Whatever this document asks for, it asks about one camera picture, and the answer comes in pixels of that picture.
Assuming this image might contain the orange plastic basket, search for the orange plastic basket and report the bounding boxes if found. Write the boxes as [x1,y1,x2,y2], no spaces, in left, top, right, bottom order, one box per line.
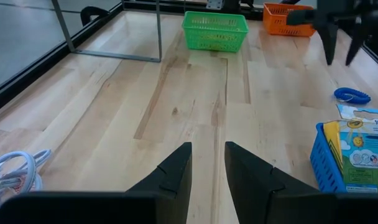
[262,2,317,38]

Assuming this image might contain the black aluminium table frame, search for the black aluminium table frame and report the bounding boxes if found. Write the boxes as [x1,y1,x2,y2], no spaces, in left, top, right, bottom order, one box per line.
[0,0,378,116]

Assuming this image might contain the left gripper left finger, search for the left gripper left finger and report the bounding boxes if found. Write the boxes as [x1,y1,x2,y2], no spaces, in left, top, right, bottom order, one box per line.
[0,142,193,224]

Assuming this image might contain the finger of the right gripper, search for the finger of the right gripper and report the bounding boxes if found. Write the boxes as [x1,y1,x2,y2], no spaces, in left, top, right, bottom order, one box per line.
[318,22,339,66]
[345,23,367,67]

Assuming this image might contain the blue coil wrist keychain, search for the blue coil wrist keychain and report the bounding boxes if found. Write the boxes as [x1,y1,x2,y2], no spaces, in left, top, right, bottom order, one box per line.
[333,87,372,105]

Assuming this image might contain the green plastic basket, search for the green plastic basket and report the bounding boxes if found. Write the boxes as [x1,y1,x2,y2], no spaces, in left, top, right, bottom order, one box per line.
[181,11,250,53]

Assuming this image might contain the white cable bundle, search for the white cable bundle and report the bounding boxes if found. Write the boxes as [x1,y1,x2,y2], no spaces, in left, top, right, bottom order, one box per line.
[0,149,52,206]

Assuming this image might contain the green crayon box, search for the green crayon box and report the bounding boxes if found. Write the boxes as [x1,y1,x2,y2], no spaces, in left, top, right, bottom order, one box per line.
[323,104,378,194]

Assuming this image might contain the black curved object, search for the black curved object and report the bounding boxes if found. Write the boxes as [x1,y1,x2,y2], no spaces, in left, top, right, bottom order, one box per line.
[80,6,111,27]

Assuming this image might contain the blue plastic basket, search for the blue plastic basket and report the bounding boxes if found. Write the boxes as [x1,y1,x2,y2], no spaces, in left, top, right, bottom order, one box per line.
[310,122,348,194]

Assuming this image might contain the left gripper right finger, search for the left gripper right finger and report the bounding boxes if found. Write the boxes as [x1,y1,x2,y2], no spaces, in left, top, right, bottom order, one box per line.
[224,141,378,224]

